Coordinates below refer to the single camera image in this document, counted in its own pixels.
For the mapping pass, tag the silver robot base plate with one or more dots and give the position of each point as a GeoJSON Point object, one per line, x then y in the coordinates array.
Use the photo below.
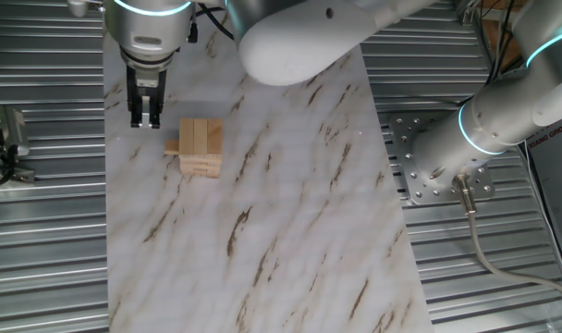
{"type": "Point", "coordinates": [403, 139]}

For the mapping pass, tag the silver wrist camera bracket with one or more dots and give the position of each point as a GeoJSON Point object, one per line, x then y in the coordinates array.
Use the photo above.
{"type": "Point", "coordinates": [77, 7]}

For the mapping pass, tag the brown wooden board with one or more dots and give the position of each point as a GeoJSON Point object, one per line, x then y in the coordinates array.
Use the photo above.
{"type": "Point", "coordinates": [512, 57]}

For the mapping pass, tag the light wooden Jenga block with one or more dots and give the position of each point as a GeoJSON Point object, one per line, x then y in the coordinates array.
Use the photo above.
{"type": "Point", "coordinates": [200, 175]}
{"type": "Point", "coordinates": [215, 136]}
{"type": "Point", "coordinates": [200, 163]}
{"type": "Point", "coordinates": [200, 136]}
{"type": "Point", "coordinates": [200, 169]}
{"type": "Point", "coordinates": [214, 169]}
{"type": "Point", "coordinates": [171, 147]}
{"type": "Point", "coordinates": [186, 136]}
{"type": "Point", "coordinates": [186, 168]}

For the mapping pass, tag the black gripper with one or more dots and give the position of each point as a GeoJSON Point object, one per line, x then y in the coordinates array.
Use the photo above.
{"type": "Point", "coordinates": [133, 76]}

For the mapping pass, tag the silver depth camera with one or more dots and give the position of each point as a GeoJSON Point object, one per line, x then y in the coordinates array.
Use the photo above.
{"type": "Point", "coordinates": [15, 131]}

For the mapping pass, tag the white marble pattern mat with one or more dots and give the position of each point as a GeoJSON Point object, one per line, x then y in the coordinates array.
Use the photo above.
{"type": "Point", "coordinates": [285, 231]}

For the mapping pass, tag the grey clamp device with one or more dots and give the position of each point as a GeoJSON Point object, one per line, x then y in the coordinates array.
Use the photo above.
{"type": "Point", "coordinates": [24, 176]}

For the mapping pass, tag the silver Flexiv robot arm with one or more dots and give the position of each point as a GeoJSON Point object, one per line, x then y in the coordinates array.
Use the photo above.
{"type": "Point", "coordinates": [299, 41]}

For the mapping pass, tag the white paper with red text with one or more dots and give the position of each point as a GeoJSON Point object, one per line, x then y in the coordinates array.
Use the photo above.
{"type": "Point", "coordinates": [558, 185]}

